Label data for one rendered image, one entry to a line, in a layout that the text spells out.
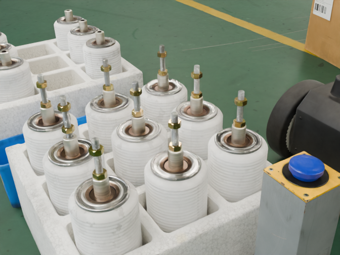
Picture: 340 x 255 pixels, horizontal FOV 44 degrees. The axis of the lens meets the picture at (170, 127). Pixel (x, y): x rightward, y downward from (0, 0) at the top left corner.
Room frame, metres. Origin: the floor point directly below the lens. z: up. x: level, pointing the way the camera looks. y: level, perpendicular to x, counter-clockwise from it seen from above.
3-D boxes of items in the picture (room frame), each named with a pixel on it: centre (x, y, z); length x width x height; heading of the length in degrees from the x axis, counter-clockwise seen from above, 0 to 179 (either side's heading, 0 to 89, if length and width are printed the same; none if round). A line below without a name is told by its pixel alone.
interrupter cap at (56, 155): (0.55, 0.15, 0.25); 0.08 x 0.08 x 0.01
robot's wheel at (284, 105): (0.87, -0.32, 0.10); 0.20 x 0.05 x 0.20; 120
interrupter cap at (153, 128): (0.61, 0.05, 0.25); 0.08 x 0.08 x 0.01
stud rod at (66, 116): (0.55, 0.15, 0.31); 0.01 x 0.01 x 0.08
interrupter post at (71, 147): (0.55, 0.15, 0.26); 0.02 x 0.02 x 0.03
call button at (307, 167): (0.40, -0.16, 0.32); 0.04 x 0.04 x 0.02
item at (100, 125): (0.71, 0.11, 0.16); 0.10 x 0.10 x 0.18
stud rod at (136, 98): (0.61, 0.05, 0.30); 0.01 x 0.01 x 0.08
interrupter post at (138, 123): (0.61, 0.05, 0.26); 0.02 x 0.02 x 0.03
